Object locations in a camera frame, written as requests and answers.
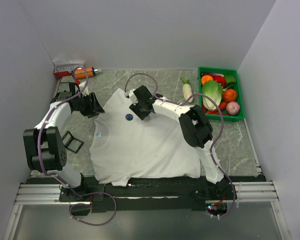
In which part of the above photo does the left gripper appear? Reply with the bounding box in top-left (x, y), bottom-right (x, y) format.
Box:
top-left (74, 92), bottom-right (105, 117)

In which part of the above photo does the blue round brooch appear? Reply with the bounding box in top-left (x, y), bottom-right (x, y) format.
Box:
top-left (125, 113), bottom-right (134, 121)

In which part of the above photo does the white t-shirt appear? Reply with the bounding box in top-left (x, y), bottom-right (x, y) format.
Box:
top-left (89, 88), bottom-right (201, 187)

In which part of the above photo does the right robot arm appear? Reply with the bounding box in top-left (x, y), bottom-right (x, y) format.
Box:
top-left (124, 85), bottom-right (230, 200)

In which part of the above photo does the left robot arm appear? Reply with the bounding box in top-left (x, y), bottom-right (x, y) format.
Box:
top-left (23, 82), bottom-right (105, 201)

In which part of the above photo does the orange tube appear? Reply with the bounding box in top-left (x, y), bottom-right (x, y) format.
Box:
top-left (72, 67), bottom-right (101, 80)

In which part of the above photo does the white toy radish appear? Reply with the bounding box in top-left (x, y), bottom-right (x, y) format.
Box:
top-left (180, 76), bottom-right (193, 103)

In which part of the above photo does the red white box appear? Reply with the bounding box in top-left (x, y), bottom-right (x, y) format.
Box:
top-left (53, 64), bottom-right (84, 79)

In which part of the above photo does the red toy chili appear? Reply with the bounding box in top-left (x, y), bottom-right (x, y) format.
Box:
top-left (205, 110), bottom-right (228, 116)

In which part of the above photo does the orange toy fruit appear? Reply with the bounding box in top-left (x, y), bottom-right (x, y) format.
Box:
top-left (200, 75), bottom-right (214, 87)

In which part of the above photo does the toy napa cabbage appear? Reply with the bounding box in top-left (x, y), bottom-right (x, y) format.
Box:
top-left (201, 80), bottom-right (223, 111)

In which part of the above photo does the toy carrot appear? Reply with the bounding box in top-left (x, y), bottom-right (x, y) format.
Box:
top-left (219, 101), bottom-right (227, 111)

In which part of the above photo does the red toy pepper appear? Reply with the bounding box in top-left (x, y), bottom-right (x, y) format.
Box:
top-left (213, 75), bottom-right (226, 88)

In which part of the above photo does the orange toy pumpkin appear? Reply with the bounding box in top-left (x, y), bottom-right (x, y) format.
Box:
top-left (223, 88), bottom-right (238, 103)

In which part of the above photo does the pink toy onion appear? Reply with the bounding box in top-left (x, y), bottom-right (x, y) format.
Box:
top-left (226, 101), bottom-right (241, 116)

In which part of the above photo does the green toy pepper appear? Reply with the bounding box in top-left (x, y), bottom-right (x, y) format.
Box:
top-left (224, 75), bottom-right (237, 87)

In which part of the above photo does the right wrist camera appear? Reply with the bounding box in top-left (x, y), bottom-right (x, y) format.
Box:
top-left (124, 88), bottom-right (138, 105)

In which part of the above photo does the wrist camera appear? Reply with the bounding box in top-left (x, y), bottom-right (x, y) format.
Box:
top-left (124, 88), bottom-right (138, 105)
top-left (74, 80), bottom-right (89, 96)

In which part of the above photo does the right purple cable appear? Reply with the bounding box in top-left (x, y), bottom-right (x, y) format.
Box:
top-left (124, 73), bottom-right (238, 220)

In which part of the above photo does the purple cable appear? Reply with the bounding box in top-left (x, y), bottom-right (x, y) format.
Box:
top-left (124, 73), bottom-right (238, 220)
top-left (37, 66), bottom-right (118, 227)

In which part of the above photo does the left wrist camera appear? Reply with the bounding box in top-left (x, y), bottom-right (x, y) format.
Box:
top-left (74, 80), bottom-right (89, 96)

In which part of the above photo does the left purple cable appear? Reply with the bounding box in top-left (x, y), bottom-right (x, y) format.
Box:
top-left (37, 66), bottom-right (118, 227)

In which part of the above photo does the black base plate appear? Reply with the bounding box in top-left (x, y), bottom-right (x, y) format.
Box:
top-left (59, 176), bottom-right (265, 213)

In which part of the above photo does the aluminium rail frame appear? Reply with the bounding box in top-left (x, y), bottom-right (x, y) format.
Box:
top-left (2, 152), bottom-right (292, 240)

